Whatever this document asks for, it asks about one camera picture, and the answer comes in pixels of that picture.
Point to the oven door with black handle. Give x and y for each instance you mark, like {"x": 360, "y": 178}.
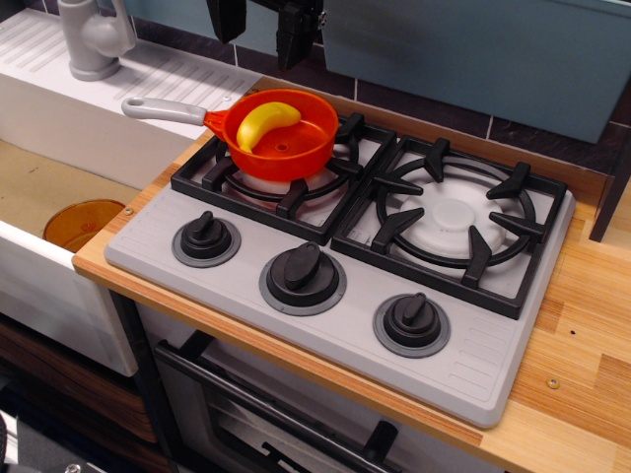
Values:
{"x": 240, "y": 410}

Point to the white toy sink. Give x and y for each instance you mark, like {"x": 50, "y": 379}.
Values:
{"x": 65, "y": 141}

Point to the black stove knob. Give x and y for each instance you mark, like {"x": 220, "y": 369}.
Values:
{"x": 412, "y": 326}
{"x": 303, "y": 281}
{"x": 206, "y": 242}

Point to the black left stove knob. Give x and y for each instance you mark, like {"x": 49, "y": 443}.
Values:
{"x": 206, "y": 242}

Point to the orange toy pot grey handle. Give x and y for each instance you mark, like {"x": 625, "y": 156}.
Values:
{"x": 283, "y": 154}

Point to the black burner grate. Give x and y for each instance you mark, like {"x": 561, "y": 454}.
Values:
{"x": 463, "y": 226}
{"x": 308, "y": 207}

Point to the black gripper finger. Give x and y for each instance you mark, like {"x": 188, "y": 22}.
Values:
{"x": 296, "y": 33}
{"x": 228, "y": 18}

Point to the teal range hood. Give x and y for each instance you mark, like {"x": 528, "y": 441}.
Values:
{"x": 559, "y": 66}

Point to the yellow toy banana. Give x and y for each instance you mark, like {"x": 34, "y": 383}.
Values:
{"x": 263, "y": 119}

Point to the black middle stove knob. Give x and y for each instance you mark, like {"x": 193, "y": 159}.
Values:
{"x": 303, "y": 281}

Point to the black left burner grate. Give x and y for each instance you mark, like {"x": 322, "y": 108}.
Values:
{"x": 308, "y": 207}

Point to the black right stove knob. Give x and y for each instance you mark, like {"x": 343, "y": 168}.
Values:
{"x": 412, "y": 326}

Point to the grey toy stove top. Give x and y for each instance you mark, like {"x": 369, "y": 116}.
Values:
{"x": 470, "y": 378}

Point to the grey toy faucet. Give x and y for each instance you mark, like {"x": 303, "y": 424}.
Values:
{"x": 95, "y": 42}

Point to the orange transparent lid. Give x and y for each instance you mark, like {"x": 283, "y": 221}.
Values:
{"x": 72, "y": 227}

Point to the black right burner grate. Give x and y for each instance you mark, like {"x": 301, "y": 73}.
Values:
{"x": 463, "y": 226}

